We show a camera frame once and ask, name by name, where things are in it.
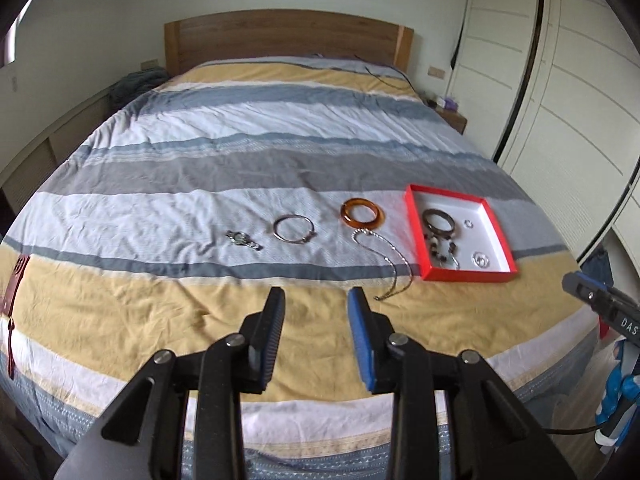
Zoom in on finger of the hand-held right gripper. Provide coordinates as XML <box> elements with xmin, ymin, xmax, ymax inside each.
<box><xmin>561</xmin><ymin>271</ymin><xmax>608</xmax><ymax>311</ymax></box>

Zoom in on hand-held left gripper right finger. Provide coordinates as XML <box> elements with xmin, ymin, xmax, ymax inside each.
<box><xmin>347</xmin><ymin>286</ymin><xmax>578</xmax><ymax>480</ymax></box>

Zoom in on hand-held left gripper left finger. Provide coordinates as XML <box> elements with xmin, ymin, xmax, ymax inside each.
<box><xmin>52</xmin><ymin>287</ymin><xmax>287</xmax><ymax>480</ymax></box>

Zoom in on red shallow box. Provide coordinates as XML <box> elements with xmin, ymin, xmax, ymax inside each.
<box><xmin>404</xmin><ymin>183</ymin><xmax>519</xmax><ymax>282</ymax></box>

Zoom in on dark bead bracelet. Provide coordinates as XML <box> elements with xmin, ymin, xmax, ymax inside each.
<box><xmin>424</xmin><ymin>234</ymin><xmax>461</xmax><ymax>270</ymax></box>

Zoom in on dark wide bangle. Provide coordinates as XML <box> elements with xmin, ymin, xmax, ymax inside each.
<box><xmin>421</xmin><ymin>209</ymin><xmax>456</xmax><ymax>236</ymax></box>

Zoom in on small silver watch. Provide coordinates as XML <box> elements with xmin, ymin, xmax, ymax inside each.
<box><xmin>224</xmin><ymin>230</ymin><xmax>263</xmax><ymax>252</ymax></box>

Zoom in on silver bangle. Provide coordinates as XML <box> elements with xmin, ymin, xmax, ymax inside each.
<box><xmin>273</xmin><ymin>214</ymin><xmax>318</xmax><ymax>244</ymax></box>

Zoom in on amber bangle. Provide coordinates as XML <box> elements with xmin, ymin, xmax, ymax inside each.
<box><xmin>340</xmin><ymin>198</ymin><xmax>387</xmax><ymax>228</ymax></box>

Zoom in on bed with striped cover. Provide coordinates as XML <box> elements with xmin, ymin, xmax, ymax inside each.
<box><xmin>0</xmin><ymin>55</ymin><xmax>601</xmax><ymax>480</ymax></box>

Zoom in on cream sliding wardrobe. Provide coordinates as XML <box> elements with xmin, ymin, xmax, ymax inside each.
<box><xmin>445</xmin><ymin>0</ymin><xmax>640</xmax><ymax>266</ymax></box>

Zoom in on wooden nightstand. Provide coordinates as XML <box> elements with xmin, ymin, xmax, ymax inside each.
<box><xmin>440</xmin><ymin>107</ymin><xmax>468</xmax><ymax>135</ymax></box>

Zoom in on blue knitted cloth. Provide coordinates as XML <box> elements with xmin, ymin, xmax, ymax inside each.
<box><xmin>110</xmin><ymin>67</ymin><xmax>166</xmax><ymax>111</ymax></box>

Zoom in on cream low cabinet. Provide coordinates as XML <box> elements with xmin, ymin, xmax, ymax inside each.
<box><xmin>0</xmin><ymin>85</ymin><xmax>113</xmax><ymax>221</ymax></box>

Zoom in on wooden headboard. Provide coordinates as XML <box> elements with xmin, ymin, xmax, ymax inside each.
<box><xmin>164</xmin><ymin>10</ymin><xmax>415</xmax><ymax>78</ymax></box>

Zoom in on silver chain necklace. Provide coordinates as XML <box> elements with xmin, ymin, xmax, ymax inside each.
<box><xmin>351</xmin><ymin>227</ymin><xmax>414</xmax><ymax>302</ymax></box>

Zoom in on black cable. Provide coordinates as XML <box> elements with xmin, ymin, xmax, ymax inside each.
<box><xmin>542</xmin><ymin>422</ymin><xmax>608</xmax><ymax>435</ymax></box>

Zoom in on brown leather strap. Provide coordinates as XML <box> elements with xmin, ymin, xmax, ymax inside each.
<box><xmin>0</xmin><ymin>255</ymin><xmax>31</xmax><ymax>378</ymax></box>

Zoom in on thin black cord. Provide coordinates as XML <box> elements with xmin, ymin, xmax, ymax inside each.
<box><xmin>350</xmin><ymin>52</ymin><xmax>408</xmax><ymax>92</ymax></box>

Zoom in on dark hanging strap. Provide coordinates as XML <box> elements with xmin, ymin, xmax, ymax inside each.
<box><xmin>450</xmin><ymin>20</ymin><xmax>467</xmax><ymax>70</ymax></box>

